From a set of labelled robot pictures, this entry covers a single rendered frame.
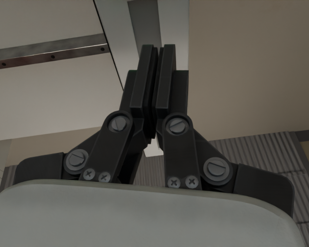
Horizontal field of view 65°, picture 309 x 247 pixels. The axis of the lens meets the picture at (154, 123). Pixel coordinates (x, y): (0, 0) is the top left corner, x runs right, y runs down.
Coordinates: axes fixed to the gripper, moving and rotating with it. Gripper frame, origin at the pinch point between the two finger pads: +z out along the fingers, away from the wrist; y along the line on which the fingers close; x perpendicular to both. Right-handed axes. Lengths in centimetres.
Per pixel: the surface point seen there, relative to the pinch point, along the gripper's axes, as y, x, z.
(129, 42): -5.8, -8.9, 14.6
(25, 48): -27.7, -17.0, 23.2
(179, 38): -0.1, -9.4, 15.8
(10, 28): -28.6, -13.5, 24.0
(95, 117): -23, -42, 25
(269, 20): 43, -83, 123
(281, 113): 84, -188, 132
